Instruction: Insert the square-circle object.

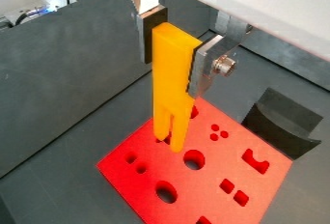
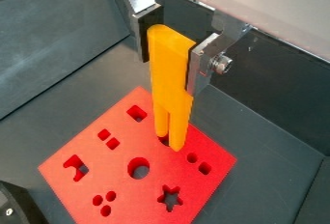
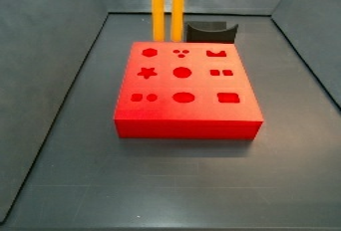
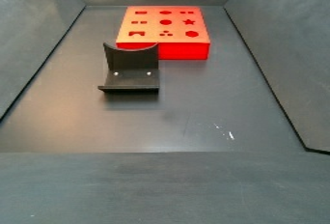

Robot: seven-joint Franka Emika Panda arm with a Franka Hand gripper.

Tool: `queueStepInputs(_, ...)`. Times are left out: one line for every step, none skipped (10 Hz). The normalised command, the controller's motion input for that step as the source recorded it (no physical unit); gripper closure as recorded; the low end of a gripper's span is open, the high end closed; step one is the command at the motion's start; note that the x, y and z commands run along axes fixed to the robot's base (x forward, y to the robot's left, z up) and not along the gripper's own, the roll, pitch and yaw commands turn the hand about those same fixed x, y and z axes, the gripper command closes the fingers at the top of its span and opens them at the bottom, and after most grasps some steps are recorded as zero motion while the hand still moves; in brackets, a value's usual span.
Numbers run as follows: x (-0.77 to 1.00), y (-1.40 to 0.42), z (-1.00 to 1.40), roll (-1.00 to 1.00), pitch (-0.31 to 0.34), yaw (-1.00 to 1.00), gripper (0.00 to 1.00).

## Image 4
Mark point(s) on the black curved holder stand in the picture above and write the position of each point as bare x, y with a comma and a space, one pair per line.
133, 69

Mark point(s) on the red shape-sorter block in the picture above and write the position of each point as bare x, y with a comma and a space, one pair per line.
175, 27

